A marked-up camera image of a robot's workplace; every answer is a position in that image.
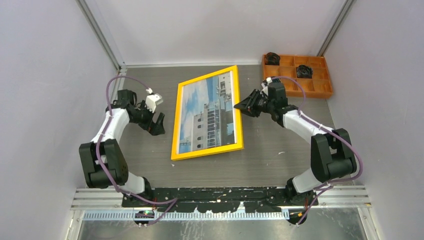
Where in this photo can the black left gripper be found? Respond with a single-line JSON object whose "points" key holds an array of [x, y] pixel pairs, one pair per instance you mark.
{"points": [[159, 128]]}

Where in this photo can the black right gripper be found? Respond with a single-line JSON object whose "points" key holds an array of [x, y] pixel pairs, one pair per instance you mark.
{"points": [[249, 104]]}

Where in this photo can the building and sky photo print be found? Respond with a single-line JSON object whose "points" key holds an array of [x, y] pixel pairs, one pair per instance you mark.
{"points": [[207, 118]]}

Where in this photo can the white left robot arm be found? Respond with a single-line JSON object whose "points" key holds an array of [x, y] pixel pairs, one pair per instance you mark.
{"points": [[135, 185]]}

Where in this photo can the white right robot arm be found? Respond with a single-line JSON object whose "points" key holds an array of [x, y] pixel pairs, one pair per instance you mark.
{"points": [[331, 154]]}

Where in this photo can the orange compartment tray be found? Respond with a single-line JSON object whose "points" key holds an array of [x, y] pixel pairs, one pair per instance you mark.
{"points": [[310, 72]]}

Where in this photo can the aluminium left side rail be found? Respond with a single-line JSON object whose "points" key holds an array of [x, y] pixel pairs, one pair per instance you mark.
{"points": [[112, 99]]}

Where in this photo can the aluminium rail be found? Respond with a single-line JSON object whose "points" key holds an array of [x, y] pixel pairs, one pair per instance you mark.
{"points": [[112, 99], [106, 205]]}

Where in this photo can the aluminium front rail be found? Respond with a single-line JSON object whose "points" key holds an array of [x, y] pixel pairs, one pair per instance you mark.
{"points": [[106, 205]]}

